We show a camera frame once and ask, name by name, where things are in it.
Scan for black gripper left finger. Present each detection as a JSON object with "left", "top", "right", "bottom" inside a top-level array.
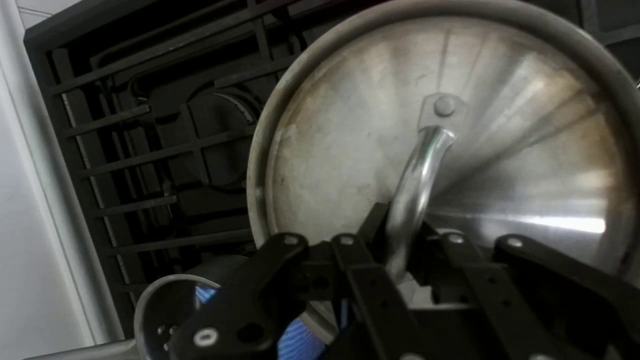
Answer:
[{"left": 170, "top": 233, "right": 334, "bottom": 360}]

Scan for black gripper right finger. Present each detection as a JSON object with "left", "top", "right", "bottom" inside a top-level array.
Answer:
[{"left": 426, "top": 230, "right": 640, "bottom": 360}]

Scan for steel pot lid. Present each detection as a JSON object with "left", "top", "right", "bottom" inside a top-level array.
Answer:
[{"left": 246, "top": 0, "right": 638, "bottom": 281}]

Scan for blue cloth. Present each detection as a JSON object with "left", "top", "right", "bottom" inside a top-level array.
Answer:
[{"left": 194, "top": 286, "right": 326, "bottom": 360}]

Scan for small steel saucepan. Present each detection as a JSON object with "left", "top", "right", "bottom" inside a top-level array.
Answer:
[{"left": 134, "top": 274, "right": 219, "bottom": 360}]

